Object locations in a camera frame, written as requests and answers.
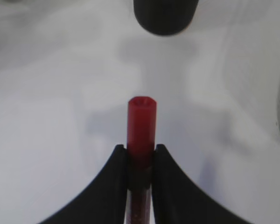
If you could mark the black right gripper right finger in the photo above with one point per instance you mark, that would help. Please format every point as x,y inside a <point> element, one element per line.
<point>178,200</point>

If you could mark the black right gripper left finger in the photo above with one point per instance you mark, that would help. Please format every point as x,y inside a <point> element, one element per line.
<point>103,201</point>

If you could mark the red glitter pen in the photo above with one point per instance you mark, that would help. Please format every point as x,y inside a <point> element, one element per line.
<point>141,126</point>

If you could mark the black mesh pen holder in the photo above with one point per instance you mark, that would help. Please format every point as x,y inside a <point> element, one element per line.
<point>164,17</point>

